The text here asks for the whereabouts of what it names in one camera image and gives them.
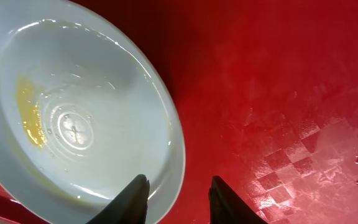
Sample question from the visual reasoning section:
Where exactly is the red plastic tray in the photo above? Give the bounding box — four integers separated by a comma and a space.
0, 0, 358, 224

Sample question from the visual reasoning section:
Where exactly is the light blue plate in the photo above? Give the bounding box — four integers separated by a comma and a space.
0, 1, 185, 223

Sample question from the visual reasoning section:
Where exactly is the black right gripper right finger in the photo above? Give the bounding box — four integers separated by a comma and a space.
208, 175, 267, 224

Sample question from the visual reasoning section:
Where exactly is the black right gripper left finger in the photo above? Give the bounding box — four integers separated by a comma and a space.
87, 174, 150, 224

